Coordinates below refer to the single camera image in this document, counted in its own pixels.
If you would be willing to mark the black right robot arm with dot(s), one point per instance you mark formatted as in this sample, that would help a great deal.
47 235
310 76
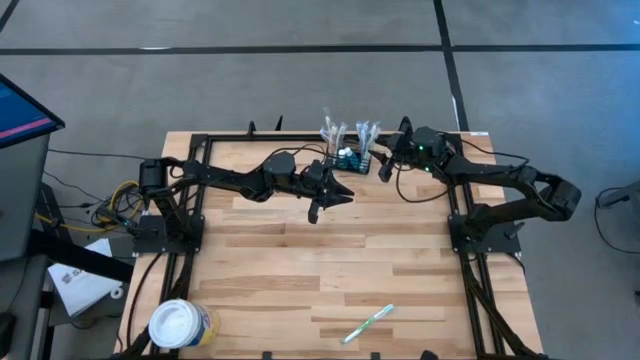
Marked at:
515 182

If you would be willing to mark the black support beam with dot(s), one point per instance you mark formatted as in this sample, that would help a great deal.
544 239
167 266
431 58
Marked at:
75 255

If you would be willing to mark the white paper booklet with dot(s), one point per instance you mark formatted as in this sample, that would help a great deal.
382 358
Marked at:
80 285

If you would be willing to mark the blue toothbrush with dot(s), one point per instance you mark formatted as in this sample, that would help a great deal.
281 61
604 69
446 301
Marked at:
375 135
370 142
359 132
364 131

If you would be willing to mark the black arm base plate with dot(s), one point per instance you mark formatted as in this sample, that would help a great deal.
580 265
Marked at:
500 244
150 245

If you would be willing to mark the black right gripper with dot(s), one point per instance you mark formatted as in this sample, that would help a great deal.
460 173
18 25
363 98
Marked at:
420 147

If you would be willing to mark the teal mouthwash bottle white cap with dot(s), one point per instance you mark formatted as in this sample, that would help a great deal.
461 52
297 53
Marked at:
349 151
342 152

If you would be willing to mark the grey metal cabinet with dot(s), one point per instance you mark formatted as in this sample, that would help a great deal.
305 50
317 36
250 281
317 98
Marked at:
20 200

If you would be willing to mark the small white tape roll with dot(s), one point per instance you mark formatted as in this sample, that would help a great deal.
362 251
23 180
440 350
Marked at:
112 292

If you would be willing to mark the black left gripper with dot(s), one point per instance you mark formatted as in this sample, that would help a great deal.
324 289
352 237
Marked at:
315 182

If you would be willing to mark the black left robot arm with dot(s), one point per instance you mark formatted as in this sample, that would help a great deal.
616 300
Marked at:
220 177

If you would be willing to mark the large black monitor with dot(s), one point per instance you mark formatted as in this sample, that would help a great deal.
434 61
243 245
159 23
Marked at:
20 115

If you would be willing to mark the grey stand foot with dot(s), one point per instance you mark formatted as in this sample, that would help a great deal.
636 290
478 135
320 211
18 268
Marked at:
620 197

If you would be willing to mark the white lidded yellow wipes canister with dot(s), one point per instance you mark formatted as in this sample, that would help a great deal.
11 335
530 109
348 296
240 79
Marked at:
175 322

